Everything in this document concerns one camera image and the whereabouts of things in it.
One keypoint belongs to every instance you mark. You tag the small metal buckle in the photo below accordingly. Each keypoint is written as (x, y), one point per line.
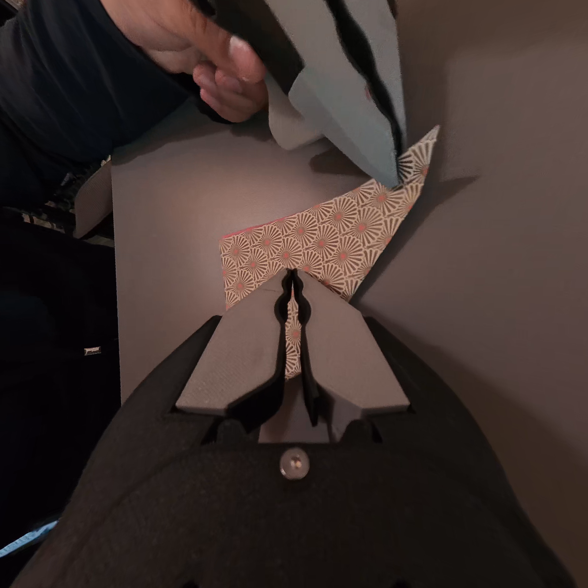
(93, 352)

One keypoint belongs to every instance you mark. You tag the patterned origami paper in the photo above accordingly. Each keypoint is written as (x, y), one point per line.
(321, 229)

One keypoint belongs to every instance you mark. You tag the grey chair armrest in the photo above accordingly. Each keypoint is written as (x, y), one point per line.
(94, 197)

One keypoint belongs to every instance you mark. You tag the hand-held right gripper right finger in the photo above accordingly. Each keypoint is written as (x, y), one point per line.
(353, 363)

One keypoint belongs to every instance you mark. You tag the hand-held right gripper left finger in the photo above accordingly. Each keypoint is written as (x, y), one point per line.
(229, 358)

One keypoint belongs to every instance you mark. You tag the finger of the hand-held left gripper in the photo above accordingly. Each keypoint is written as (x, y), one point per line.
(381, 41)
(330, 92)

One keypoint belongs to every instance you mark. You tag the person's dark shirt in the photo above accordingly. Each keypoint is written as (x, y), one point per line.
(59, 69)

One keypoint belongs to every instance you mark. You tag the person's dark trousers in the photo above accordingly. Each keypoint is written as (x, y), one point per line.
(50, 367)

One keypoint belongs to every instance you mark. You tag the person's left hand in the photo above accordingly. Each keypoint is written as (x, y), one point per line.
(183, 32)

